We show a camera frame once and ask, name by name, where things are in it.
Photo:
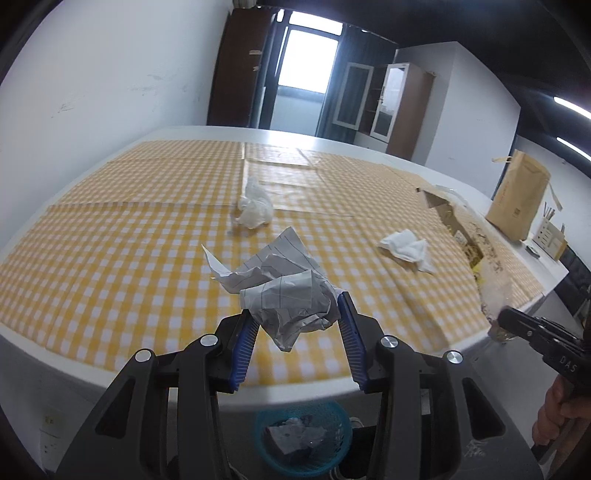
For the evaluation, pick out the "lined paper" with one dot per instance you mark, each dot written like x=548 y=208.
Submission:
x=286 y=286

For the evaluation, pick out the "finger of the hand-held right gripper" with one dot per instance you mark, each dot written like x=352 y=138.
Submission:
x=554 y=330
x=515 y=323

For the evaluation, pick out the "blue mesh waste basket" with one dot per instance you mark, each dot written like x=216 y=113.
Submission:
x=339 y=443

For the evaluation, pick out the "crumpled white tissue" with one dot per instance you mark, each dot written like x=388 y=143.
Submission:
x=255 y=207

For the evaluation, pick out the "person's right hand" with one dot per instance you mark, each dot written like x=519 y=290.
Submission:
x=549 y=415

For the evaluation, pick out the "brown printed wrapper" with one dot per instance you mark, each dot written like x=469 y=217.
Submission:
x=480 y=258

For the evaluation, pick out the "flat white tissue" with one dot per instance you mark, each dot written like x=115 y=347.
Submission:
x=406 y=247

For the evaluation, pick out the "small dark desk item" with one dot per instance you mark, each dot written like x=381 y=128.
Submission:
x=533 y=251

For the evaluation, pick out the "black chair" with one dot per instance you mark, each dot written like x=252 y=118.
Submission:
x=577 y=281

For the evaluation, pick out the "dark blue curtain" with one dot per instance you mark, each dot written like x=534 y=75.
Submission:
x=341 y=64

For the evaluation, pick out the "brown paper bag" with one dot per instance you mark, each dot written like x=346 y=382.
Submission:
x=517 y=198

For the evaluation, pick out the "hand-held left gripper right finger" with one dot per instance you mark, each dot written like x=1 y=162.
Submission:
x=351 y=341

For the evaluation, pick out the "white pen holder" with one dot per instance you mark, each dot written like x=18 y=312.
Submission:
x=551 y=237

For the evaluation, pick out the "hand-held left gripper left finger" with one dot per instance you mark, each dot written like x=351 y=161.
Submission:
x=244 y=350

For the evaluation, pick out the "long ceiling light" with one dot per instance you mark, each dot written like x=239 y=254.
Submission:
x=575 y=147
x=572 y=105

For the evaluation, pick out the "dark brown wardrobe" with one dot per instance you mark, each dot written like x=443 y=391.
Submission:
x=235 y=69

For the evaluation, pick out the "glass door cabinet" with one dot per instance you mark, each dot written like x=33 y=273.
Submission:
x=406 y=110

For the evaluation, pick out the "balcony glass door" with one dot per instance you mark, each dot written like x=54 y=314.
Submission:
x=302 y=64

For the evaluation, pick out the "yellow checked tablecloth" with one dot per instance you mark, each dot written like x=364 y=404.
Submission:
x=138 y=258

